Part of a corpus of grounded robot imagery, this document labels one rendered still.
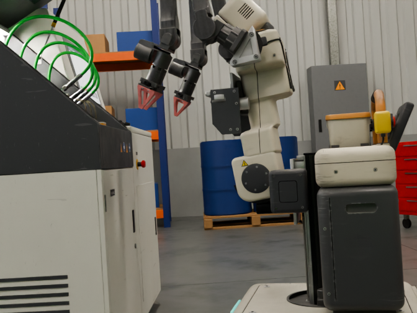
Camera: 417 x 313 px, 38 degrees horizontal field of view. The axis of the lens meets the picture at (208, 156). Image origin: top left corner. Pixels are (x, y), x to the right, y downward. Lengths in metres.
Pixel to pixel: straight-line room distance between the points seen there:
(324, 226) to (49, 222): 0.94
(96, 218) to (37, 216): 0.21
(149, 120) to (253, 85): 5.65
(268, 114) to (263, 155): 0.15
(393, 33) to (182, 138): 3.51
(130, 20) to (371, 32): 3.57
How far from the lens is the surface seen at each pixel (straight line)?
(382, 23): 9.68
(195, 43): 2.52
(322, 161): 1.96
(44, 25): 3.00
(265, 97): 2.18
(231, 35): 2.04
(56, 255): 2.21
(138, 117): 7.79
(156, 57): 2.11
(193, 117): 8.95
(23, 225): 2.23
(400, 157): 6.35
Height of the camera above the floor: 0.80
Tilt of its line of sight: level
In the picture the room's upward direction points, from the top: 4 degrees counter-clockwise
